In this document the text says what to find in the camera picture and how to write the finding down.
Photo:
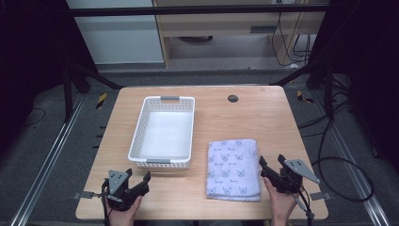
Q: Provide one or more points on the light wooden desk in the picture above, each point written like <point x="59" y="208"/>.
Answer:
<point x="219" y="25"/>

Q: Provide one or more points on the person's right hand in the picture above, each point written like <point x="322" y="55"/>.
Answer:
<point x="280" y="204"/>

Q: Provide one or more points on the light purple printed towel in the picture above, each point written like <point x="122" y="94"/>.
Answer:
<point x="233" y="169"/>

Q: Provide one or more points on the black horizontal metal bar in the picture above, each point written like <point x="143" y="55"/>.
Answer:
<point x="188" y="11"/>

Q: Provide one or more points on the white plastic basket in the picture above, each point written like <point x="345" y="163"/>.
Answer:
<point x="166" y="132"/>

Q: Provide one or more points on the yellow and black striped tape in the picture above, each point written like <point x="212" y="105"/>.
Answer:
<point x="101" y="101"/>
<point x="302" y="96"/>

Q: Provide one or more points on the black metal stand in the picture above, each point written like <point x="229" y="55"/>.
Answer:
<point x="328" y="94"/>
<point x="67" y="94"/>

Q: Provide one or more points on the white cabinet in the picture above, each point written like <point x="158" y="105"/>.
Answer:
<point x="119" y="40"/>

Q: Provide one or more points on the person's left hand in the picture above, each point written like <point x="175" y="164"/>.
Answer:
<point x="124" y="215"/>

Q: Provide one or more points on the black curtain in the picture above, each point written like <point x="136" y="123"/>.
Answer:
<point x="367" y="62"/>
<point x="28" y="62"/>

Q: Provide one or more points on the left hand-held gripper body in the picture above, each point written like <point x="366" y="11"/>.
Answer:
<point x="120" y="191"/>

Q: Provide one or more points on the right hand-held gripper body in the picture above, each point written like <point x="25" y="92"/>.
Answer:
<point x="291" y="175"/>

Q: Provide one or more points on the aluminium floor rail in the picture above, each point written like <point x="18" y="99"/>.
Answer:
<point x="47" y="163"/>
<point x="354" y="175"/>

